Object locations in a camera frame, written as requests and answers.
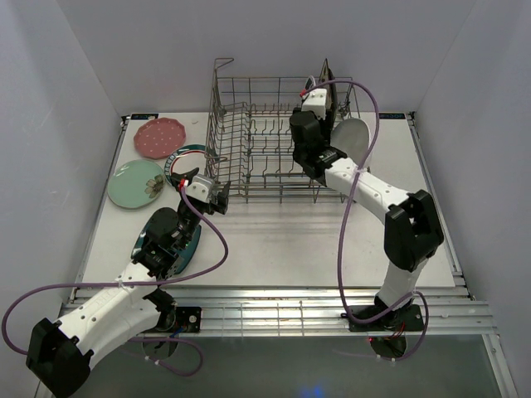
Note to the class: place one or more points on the mint green plate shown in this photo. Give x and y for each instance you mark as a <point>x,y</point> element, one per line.
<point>135,184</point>

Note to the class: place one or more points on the striped rim plate front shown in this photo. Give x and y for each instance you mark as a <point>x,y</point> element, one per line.
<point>310,84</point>

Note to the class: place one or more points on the striped rim plate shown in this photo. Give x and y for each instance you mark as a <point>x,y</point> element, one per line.
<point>185,159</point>
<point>310,84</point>

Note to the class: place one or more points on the teal square plate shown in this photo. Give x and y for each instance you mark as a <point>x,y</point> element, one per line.
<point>159,252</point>

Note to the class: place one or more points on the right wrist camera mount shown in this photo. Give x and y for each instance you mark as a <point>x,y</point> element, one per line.
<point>315,101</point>

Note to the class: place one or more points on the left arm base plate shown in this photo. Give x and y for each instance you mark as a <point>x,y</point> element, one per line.
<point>187,320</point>

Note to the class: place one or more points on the black floral square plate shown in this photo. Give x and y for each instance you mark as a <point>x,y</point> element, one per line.
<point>332,93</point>

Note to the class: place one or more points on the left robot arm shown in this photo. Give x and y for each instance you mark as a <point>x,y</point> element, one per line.
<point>62,353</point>

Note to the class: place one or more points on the white oval plate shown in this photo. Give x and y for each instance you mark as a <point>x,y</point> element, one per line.
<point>352,136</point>

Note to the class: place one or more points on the right corner logo sticker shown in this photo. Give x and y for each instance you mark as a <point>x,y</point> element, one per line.
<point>392,116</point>

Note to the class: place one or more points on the grey wire dish rack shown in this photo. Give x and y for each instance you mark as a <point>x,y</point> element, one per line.
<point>248,138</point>

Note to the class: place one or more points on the left corner logo sticker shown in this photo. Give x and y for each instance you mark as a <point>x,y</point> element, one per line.
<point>143,116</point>

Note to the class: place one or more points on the corner logo sticker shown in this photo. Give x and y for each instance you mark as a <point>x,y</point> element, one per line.
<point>392,116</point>
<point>143,116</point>

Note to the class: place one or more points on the striped rim plate rear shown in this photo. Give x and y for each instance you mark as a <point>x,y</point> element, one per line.
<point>185,159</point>

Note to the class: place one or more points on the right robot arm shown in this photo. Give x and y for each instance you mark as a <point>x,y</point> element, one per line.
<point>337,158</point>

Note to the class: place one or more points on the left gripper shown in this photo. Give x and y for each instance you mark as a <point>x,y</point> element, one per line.
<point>221,206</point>

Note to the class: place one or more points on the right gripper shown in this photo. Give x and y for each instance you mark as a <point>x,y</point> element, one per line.
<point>326,126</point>

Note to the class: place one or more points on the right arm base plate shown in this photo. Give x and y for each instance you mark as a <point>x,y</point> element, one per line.
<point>406,319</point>

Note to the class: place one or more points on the pink dotted plate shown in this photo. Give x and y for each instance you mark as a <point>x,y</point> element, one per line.
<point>159,138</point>

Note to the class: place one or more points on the beige floral square plate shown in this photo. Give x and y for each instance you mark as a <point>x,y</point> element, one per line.
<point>325,74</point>

